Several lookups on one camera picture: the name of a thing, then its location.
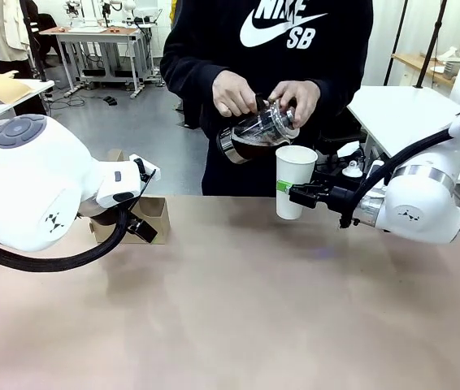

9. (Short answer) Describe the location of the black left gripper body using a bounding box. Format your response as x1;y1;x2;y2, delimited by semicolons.
132;158;158;197

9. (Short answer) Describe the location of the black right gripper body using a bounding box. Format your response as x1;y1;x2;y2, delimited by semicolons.
326;185;358;215

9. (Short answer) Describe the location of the small cardboard box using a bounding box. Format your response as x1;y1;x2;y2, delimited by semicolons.
89;149;171;245

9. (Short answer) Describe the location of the white paper cup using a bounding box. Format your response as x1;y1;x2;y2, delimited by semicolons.
275;145;319;221

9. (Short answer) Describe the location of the glass coffee pot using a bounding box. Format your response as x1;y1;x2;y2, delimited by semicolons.
215;93;301;165

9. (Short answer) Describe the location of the person's left forearm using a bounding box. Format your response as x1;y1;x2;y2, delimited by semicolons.
314;60;373;107

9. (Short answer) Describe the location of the person's right forearm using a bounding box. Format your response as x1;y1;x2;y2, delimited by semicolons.
159;48;225;102

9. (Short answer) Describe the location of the person's left hand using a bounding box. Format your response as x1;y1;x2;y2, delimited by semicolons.
268;80;322;129

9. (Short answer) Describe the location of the person's right hand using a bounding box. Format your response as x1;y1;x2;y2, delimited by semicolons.
212;68;258;117

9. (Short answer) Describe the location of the white side table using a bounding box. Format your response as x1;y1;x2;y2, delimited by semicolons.
346;84;460;184

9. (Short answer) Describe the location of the person in black hoodie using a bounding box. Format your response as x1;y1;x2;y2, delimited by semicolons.
159;0;374;197

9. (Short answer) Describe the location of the grey workbench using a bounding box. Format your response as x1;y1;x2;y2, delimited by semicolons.
38;24;150;100

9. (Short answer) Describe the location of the white table with envelope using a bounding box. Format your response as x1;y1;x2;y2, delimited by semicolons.
0;79;55;130

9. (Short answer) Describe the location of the black light stand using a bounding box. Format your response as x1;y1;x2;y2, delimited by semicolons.
383;0;449;89

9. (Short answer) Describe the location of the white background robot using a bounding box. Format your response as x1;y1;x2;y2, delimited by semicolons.
64;0;138;30

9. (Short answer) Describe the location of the black tripod pole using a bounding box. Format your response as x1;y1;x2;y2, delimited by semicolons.
20;0;50;83

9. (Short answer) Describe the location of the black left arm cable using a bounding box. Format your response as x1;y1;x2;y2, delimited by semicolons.
0;209;134;273

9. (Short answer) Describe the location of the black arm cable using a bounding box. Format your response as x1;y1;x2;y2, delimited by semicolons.
0;209;134;273
338;86;460;229

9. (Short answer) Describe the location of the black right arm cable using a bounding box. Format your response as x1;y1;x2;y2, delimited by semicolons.
338;86;460;229

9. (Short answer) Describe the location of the wooden wall shelf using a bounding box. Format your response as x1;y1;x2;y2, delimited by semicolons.
391;46;460;86

